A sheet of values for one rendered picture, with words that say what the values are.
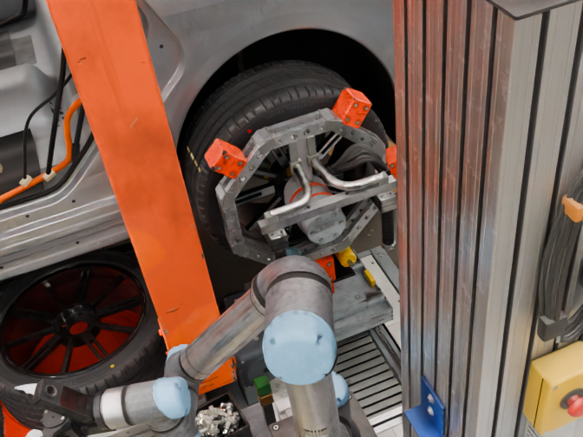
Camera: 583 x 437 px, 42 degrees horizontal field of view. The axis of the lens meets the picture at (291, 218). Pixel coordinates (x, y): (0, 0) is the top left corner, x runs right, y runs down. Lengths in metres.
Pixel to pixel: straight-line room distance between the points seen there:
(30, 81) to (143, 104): 1.52
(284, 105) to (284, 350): 1.14
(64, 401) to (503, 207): 0.89
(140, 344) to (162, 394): 1.11
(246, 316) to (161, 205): 0.49
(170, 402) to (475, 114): 0.81
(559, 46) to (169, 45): 1.55
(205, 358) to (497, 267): 0.72
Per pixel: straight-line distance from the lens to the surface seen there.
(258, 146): 2.16
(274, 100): 2.22
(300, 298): 1.23
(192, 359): 1.52
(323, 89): 2.28
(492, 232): 0.91
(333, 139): 2.40
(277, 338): 1.20
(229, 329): 1.43
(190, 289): 1.99
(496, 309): 1.01
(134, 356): 2.49
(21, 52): 3.71
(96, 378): 2.48
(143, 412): 1.43
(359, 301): 2.86
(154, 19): 2.16
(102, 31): 1.54
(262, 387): 2.13
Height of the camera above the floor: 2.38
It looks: 42 degrees down
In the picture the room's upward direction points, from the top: 9 degrees counter-clockwise
